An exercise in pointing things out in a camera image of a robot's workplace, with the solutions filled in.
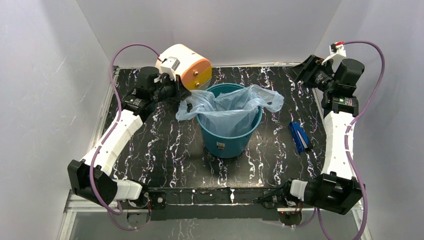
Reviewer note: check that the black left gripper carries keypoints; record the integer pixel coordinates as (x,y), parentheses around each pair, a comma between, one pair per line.
(181,92)

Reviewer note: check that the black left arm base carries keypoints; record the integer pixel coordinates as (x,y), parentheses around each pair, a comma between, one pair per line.
(149,202)

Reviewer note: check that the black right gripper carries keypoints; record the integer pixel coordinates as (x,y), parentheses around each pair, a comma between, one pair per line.
(302,70)

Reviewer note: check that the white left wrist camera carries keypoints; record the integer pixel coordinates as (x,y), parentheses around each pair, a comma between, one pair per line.
(169,66)

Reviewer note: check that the blue stapler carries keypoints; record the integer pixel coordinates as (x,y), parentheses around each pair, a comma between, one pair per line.
(301,140)

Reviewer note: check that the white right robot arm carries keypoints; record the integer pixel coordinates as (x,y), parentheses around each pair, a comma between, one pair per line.
(336,189)

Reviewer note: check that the translucent blue plastic bag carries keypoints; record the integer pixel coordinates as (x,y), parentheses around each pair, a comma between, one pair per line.
(229,114)

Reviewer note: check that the round pastel drawer cabinet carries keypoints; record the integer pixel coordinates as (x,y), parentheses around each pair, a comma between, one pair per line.
(194,70)

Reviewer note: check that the aluminium frame rail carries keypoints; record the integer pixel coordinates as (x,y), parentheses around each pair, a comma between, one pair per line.
(202,214)

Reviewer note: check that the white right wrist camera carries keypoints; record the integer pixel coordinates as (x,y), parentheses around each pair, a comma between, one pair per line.
(337,54)

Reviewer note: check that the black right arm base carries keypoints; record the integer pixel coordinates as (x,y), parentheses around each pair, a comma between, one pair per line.
(289,210)

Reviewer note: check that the teal plastic trash bin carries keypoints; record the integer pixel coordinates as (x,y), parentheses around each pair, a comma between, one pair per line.
(227,147)

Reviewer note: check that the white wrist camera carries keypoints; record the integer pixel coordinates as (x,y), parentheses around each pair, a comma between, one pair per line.
(337,54)
(169,66)

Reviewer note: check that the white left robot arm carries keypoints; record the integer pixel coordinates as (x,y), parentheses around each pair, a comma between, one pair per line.
(90,176)

